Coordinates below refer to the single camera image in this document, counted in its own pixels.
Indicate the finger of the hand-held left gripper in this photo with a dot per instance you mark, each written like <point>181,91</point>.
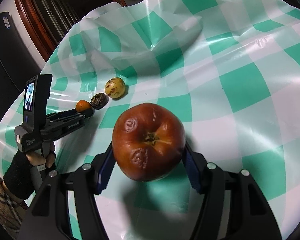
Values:
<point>70,125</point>

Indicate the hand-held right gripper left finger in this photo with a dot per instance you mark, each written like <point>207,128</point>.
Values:
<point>105,173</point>

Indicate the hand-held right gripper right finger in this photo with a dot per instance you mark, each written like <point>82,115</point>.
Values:
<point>193,177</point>

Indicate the small orange tangerine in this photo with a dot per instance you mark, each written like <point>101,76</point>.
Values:
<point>82,105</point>

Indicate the red apple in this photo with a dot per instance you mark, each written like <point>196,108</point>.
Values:
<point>148,142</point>

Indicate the person's left forearm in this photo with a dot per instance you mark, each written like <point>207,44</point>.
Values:
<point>2,207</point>

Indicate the person's left hand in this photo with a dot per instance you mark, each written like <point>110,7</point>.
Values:
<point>17,175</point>

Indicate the dark brown water chestnut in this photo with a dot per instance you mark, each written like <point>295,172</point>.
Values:
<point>99,101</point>

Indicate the yellow-green speckled fruit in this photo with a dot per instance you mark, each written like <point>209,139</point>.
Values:
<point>115,87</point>

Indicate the green white checkered tablecloth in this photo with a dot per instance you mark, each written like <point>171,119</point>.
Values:
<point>227,85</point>

